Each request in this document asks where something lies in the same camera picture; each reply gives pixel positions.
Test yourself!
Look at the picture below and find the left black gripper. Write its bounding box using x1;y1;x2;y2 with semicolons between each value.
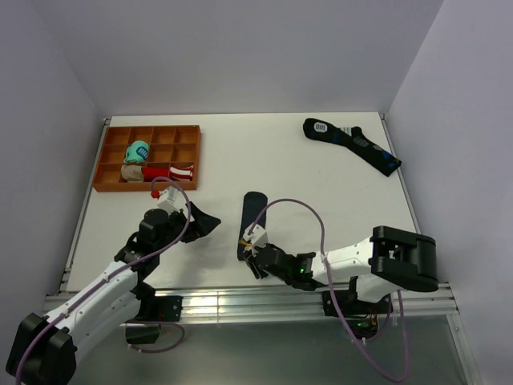
156;201;220;253

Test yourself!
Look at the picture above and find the navy cartoon sock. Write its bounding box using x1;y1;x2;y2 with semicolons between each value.
236;191;268;261

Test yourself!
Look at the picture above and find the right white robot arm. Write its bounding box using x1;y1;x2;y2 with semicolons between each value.
242;225;438;313

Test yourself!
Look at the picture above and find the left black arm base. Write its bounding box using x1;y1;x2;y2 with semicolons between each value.
124;295;186;351

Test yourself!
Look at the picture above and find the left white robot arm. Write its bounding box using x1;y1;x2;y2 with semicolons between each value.
6;202;221;384

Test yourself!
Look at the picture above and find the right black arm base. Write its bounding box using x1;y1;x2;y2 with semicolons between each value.
334;277;393;340

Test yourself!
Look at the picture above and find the red white striped sock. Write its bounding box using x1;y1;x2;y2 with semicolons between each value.
141;165;194;181

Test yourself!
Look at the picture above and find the beige rolled sock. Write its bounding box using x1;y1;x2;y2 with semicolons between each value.
120;164;144;183

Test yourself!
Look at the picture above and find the teal rolled sock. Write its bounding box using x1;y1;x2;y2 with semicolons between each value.
123;140;150;164

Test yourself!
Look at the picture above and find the black blue sports sock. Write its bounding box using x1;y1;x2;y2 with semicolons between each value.
302;118;402;176

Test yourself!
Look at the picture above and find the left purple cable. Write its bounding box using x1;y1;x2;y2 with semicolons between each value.
14;177;192;380

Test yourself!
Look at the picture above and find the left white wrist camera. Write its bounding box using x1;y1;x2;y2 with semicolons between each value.
151;186;186;214

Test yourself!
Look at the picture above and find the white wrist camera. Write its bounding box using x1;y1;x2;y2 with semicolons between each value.
239;224;269;249
151;186;186;214

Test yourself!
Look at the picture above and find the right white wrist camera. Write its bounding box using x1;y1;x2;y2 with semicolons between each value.
239;224;269;249

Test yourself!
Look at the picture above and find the aluminium front rail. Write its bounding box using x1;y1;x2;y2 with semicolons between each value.
156;283;459;325

